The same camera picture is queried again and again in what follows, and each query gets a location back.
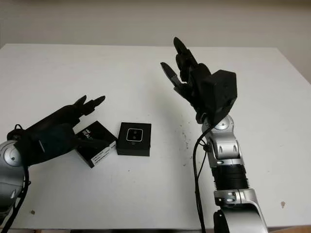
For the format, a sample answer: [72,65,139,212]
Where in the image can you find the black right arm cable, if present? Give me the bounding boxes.
[193,123,214,233]

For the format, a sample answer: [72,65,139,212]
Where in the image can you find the small silver depth camera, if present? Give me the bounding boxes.
[126,128,143,142]

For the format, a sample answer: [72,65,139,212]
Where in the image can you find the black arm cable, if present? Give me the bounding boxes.
[193,123,214,233]
[4,124,32,233]

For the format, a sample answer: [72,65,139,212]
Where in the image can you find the black camera box base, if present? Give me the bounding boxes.
[116,122,152,156]

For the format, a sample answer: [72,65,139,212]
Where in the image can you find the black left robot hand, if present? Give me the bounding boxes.
[20,95,109,149]

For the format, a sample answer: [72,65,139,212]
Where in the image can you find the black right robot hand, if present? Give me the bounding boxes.
[160,36,217,124]

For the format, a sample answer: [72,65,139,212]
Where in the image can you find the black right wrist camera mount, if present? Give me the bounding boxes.
[211,69,238,123]

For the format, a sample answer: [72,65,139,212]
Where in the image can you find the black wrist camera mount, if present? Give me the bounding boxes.
[18,122,78,168]
[211,69,238,123]

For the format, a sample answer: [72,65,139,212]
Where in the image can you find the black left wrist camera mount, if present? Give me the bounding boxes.
[18,122,78,168]

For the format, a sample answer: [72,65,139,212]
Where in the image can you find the black RealSense box lid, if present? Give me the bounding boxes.
[74,120,117,169]

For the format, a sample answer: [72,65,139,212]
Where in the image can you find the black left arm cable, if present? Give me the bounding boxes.
[4,124,32,233]

